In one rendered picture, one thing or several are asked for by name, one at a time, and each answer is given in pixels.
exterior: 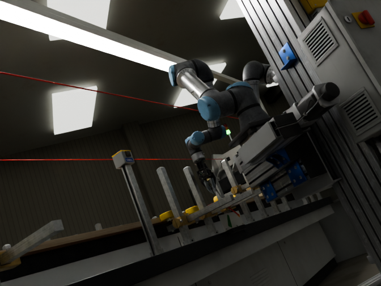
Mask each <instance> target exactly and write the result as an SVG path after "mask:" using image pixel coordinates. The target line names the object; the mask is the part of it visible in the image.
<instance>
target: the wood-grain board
mask: <svg viewBox="0 0 381 286"><path fill-rule="evenodd" d="M260 199H261V201H262V200H265V199H264V197H263V196H260ZM245 202H246V203H247V204H250V203H254V202H255V200H254V198H251V199H249V200H247V201H245ZM150 220H151V222H152V225H153V226H156V225H160V224H165V223H168V222H167V221H163V222H162V221H161V219H160V217H158V218H153V219H150ZM139 229H142V225H141V223H140V221H139V222H134V223H131V224H125V225H120V226H115V227H111V228H106V229H101V230H96V231H93V232H87V233H82V234H77V235H72V236H68V237H63V238H58V239H53V240H49V241H45V242H43V243H42V244H40V245H38V246H37V247H35V248H34V249H32V250H30V251H29V252H27V253H25V254H24V255H22V256H21V257H23V256H28V255H32V254H37V253H41V252H45V251H49V250H54V249H59V248H62V247H66V246H71V245H76V244H79V243H84V242H88V241H93V240H96V239H101V238H105V237H110V236H113V235H117V234H122V233H126V232H131V231H134V230H139Z"/></svg>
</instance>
